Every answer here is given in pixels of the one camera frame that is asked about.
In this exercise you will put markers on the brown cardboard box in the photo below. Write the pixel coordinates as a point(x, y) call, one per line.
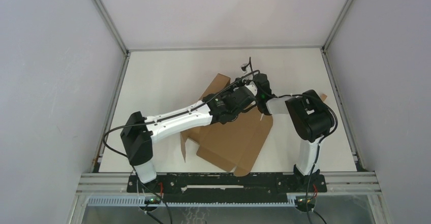
point(233, 146)

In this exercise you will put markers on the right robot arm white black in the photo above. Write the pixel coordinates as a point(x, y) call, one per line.
point(312, 119)

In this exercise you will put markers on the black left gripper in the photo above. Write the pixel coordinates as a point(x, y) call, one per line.
point(231, 91)

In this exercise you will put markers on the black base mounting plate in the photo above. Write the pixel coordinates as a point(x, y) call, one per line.
point(225, 188)

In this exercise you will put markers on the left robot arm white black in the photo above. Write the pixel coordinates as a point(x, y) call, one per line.
point(140, 133)

